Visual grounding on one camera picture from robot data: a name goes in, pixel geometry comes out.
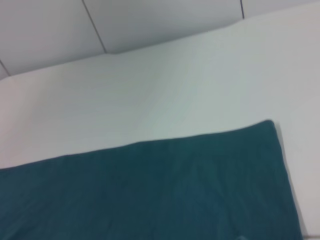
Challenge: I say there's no blue short-sleeved shirt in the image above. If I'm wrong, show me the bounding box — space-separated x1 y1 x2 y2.
0 119 309 240

